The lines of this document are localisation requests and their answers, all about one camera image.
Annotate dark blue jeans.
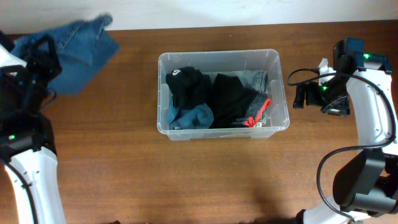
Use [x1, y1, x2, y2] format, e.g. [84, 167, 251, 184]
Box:
[11, 14, 119, 95]

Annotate black red grey garment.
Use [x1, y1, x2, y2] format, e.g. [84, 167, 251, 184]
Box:
[208, 73, 271, 129]

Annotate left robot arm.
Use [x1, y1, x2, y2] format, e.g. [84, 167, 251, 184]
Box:
[1, 34, 66, 223]

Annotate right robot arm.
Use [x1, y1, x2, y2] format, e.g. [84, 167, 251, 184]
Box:
[293, 37, 397, 223]

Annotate clear plastic storage bin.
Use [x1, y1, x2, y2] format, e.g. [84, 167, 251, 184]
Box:
[157, 49, 290, 141]

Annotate light blue jeans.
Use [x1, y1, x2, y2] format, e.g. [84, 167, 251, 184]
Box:
[205, 69, 269, 127]

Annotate small blue denim cloth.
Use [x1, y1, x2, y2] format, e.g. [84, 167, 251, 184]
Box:
[167, 96, 214, 130]

